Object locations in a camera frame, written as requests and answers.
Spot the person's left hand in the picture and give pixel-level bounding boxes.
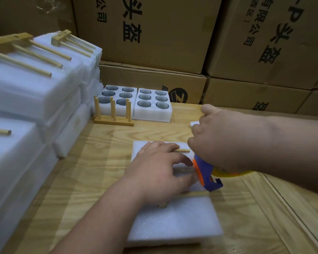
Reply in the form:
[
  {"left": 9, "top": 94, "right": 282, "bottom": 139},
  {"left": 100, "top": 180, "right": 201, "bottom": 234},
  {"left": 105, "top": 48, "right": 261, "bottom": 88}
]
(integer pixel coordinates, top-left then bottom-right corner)
[{"left": 122, "top": 141, "right": 198, "bottom": 206}]

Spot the person's right forearm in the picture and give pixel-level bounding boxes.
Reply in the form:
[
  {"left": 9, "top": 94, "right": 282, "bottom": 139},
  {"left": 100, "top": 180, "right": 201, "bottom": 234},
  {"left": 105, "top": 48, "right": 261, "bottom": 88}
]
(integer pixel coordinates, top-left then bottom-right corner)
[{"left": 244, "top": 115, "right": 318, "bottom": 196}]

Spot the stack of white foam trays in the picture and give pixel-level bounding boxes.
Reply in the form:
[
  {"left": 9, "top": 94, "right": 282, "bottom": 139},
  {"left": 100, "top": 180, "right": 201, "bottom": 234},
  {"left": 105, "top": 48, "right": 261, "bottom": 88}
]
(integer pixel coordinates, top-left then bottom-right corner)
[{"left": 97, "top": 84, "right": 173, "bottom": 123}]

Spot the person's right hand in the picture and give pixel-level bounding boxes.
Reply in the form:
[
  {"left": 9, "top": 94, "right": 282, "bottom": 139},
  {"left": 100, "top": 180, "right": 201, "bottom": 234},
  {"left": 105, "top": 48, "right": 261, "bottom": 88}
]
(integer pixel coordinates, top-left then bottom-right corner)
[{"left": 187, "top": 104, "right": 255, "bottom": 173}]

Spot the person's left forearm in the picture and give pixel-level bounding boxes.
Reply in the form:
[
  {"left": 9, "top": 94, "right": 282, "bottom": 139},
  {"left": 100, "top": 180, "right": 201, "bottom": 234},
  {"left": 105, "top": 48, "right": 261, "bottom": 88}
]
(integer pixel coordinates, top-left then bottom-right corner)
[{"left": 50, "top": 185, "right": 149, "bottom": 254}]

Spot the orange and blue tape dispenser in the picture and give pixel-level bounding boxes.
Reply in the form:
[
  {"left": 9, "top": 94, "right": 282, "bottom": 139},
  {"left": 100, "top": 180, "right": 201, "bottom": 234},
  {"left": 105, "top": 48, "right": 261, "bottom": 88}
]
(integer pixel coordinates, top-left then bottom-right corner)
[{"left": 192, "top": 154, "right": 255, "bottom": 192}]

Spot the row of wooden peg racks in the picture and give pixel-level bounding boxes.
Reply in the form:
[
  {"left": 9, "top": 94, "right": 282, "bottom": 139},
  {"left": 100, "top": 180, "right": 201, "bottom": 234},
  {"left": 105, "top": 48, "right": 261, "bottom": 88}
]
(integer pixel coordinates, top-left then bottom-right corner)
[{"left": 93, "top": 96, "right": 135, "bottom": 127}]

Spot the stack of brown cardboard boxes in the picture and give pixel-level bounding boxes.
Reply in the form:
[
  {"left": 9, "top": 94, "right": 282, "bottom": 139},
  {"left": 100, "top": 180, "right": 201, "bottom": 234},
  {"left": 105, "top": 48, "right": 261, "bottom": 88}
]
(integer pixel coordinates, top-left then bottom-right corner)
[{"left": 0, "top": 0, "right": 318, "bottom": 117}]

